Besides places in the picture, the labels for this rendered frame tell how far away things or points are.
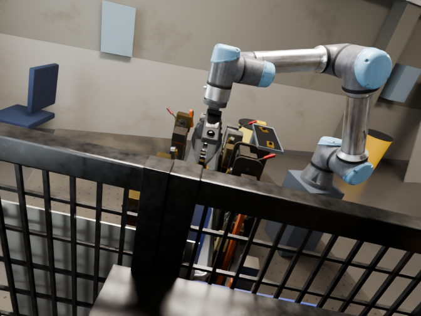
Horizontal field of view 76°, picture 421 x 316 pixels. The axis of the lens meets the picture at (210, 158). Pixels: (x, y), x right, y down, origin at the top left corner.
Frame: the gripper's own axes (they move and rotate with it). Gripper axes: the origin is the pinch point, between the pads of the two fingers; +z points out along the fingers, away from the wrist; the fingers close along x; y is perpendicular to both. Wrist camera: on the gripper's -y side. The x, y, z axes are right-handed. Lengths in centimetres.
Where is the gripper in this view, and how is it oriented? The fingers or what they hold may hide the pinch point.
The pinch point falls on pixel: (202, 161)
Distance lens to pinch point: 86.9
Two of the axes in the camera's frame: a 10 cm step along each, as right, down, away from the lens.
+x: -9.8, -2.2, -0.4
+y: 0.6, -4.3, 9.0
